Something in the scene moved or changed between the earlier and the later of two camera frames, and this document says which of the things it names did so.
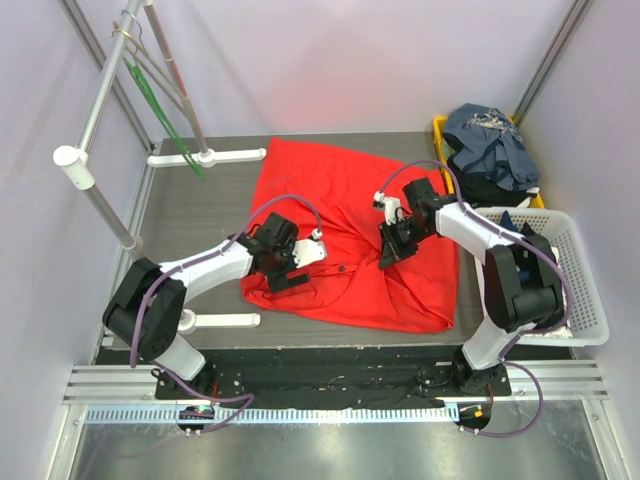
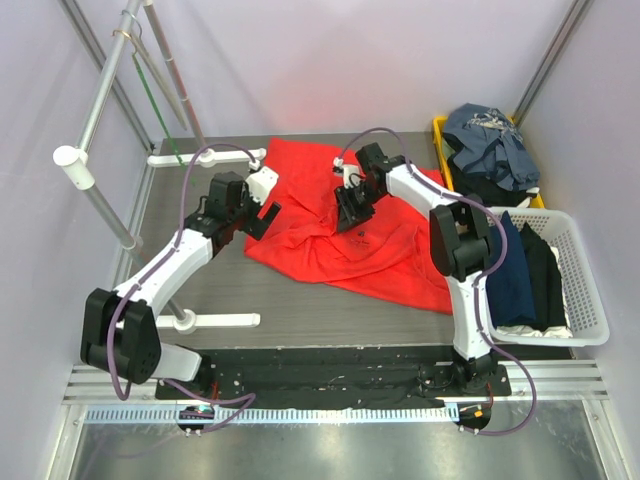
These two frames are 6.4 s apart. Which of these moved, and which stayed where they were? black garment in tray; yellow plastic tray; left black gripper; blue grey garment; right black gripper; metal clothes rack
Moved: left black gripper; right black gripper
Stayed: yellow plastic tray; metal clothes rack; blue grey garment; black garment in tray
